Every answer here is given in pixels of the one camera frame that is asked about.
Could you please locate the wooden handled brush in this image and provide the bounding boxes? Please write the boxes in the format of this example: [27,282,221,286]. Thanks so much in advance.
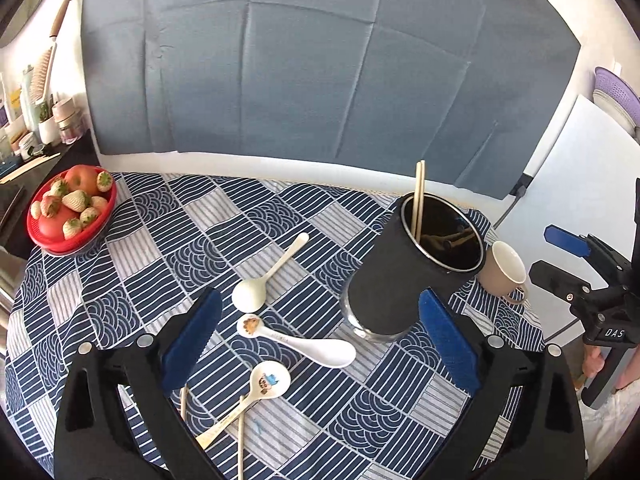
[27,0,81,106]

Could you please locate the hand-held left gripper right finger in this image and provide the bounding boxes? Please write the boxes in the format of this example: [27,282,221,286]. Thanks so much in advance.
[417,287,586,480]

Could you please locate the wooden sticks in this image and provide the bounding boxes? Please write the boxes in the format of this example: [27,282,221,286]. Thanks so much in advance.
[0,152,62,183]

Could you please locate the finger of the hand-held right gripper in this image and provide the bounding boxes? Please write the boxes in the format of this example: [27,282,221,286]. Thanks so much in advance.
[545,225,594,260]
[529,260,591,306]

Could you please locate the beige mug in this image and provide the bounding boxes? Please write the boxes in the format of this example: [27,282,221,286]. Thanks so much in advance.
[477,241,530,305]

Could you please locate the white bear print spoon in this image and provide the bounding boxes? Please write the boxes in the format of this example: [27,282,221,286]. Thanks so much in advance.
[236,313,357,368]

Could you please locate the pink jar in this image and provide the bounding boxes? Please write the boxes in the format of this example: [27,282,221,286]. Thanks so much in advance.
[52,99,83,145]

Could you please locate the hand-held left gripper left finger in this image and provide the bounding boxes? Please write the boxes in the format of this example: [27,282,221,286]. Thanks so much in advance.
[54,287,223,480]

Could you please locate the blue patterned tablecloth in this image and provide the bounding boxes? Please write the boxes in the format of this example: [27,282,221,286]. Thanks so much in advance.
[0,172,546,480]

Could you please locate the plain white spoon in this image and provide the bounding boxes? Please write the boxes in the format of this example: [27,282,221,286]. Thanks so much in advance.
[232,232,310,312]

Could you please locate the light green bottle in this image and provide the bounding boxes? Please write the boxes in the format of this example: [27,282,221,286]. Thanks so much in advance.
[20,67,41,136]

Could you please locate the person's light clothing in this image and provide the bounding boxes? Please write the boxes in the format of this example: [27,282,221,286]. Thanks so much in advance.
[580,385,640,480]

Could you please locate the blue-grey backdrop cloth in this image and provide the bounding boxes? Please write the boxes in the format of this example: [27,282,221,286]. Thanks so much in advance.
[80,0,583,196]

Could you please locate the red apple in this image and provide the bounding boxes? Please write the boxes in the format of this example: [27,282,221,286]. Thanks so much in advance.
[65,165,100,196]
[37,205,78,237]

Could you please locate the dark utensil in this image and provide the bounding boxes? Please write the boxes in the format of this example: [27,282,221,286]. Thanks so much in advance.
[422,227,477,255]

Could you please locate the small white plant pot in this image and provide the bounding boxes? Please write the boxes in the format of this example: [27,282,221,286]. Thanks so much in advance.
[37,102,61,146]

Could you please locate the person's right hand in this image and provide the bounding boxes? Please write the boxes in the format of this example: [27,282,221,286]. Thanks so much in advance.
[582,345,640,392]

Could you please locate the purple colander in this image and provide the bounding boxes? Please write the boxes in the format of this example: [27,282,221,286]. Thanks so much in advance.
[594,66,640,133]

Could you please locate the white blue cartoon spoon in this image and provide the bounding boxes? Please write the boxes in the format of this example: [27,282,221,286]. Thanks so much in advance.
[195,360,292,451]

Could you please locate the white board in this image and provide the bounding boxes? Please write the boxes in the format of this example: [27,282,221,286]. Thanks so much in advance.
[492,94,640,341]

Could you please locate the black utensil holder cup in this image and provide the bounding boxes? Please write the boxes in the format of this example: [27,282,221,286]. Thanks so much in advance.
[342,192,487,343]

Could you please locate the pile of pale strawberries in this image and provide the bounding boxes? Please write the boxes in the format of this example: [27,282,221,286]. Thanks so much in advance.
[30,170,113,241]

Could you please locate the red fruit bowl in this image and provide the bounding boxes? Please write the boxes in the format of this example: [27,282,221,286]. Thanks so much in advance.
[26,165,118,256]

